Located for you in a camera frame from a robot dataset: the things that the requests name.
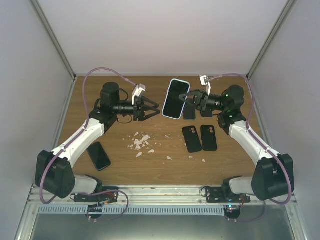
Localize black smartphone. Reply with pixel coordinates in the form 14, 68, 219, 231
200, 111, 213, 118

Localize left aluminium frame post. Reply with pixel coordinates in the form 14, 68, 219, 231
29, 0, 77, 80

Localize slotted grey cable duct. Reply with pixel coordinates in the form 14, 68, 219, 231
38, 204, 225, 216

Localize aluminium frame post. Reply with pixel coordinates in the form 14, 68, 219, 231
29, 0, 77, 80
246, 0, 297, 78

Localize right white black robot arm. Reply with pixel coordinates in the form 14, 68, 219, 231
179, 85, 294, 204

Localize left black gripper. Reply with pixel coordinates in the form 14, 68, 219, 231
113, 96, 160, 122

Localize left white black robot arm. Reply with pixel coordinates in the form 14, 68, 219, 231
35, 82, 160, 202

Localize black phone case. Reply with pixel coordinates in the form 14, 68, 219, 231
182, 125, 202, 153
200, 125, 218, 152

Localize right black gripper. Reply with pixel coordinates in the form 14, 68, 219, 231
179, 89, 228, 112

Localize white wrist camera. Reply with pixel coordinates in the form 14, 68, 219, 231
199, 75, 211, 95
131, 83, 146, 105

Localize black phone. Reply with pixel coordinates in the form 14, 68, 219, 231
87, 142, 111, 172
183, 105, 196, 121

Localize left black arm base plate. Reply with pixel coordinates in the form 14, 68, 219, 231
70, 186, 119, 204

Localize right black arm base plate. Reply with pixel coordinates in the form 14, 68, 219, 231
199, 186, 251, 204

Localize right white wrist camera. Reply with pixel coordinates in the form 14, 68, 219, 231
199, 75, 211, 95

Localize white debris pile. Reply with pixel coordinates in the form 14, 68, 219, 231
120, 122, 209, 164

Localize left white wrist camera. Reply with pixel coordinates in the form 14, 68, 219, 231
131, 83, 146, 105

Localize aluminium front rail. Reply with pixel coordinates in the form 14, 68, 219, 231
26, 183, 298, 205

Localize right aluminium frame post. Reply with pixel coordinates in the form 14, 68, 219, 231
246, 0, 297, 78

